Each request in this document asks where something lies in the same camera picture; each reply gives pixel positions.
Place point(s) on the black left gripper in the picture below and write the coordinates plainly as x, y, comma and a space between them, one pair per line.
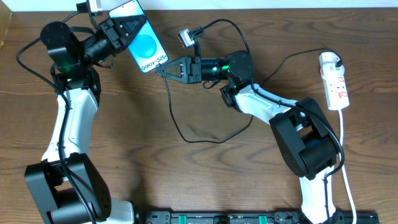
110, 34

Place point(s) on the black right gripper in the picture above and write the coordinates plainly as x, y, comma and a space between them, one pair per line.
193, 69

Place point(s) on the blue Galaxy smartphone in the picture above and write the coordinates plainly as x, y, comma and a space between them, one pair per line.
145, 48

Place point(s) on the white power strip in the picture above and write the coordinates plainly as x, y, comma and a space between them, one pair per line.
336, 93

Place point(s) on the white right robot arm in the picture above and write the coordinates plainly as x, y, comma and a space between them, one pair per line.
305, 138

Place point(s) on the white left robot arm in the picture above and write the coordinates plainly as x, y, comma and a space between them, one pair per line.
65, 184

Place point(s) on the white charger plug adapter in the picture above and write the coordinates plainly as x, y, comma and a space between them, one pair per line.
330, 65

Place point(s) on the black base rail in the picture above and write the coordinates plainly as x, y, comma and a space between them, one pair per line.
280, 217

